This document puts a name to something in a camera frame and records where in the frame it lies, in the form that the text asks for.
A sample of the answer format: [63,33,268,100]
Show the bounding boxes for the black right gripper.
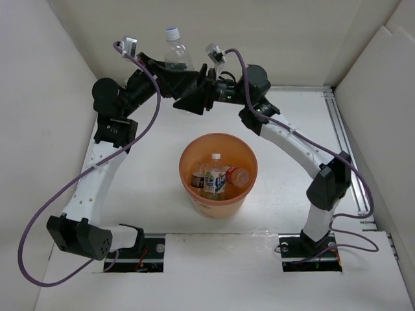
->
[173,63,252,115]

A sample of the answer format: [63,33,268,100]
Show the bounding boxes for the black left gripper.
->
[120,52,198,118]

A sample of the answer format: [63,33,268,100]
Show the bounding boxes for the clear bottle blue cap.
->
[164,27,194,71]

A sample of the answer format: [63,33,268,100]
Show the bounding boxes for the pepsi label clear bottle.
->
[190,162,206,196]

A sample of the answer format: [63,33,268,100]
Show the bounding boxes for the lemon label clear bottle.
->
[204,154,226,201]

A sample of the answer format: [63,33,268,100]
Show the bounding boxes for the red label clear bottle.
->
[225,165,250,188]

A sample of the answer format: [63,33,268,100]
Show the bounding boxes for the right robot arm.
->
[173,65,351,255]

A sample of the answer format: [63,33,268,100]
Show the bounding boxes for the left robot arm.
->
[46,52,198,260]

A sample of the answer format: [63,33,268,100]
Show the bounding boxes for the orange plastic bin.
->
[178,133,258,219]

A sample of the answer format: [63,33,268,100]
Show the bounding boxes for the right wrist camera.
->
[205,43,226,72]

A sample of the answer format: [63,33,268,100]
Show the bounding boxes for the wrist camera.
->
[205,43,226,72]
[120,36,137,58]

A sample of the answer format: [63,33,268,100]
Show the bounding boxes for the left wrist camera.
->
[120,36,137,58]

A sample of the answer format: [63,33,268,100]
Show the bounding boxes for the aluminium rail back edge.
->
[271,86,332,93]

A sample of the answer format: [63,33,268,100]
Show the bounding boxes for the aluminium rail edge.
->
[271,86,332,93]
[323,87,378,231]

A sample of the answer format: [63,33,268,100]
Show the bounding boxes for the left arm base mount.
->
[103,232,166,273]

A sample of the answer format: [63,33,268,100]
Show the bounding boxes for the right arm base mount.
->
[274,233,342,273]

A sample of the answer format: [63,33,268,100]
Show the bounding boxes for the aluminium rail right edge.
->
[323,87,378,231]

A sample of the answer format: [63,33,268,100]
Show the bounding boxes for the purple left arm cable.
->
[18,41,161,288]

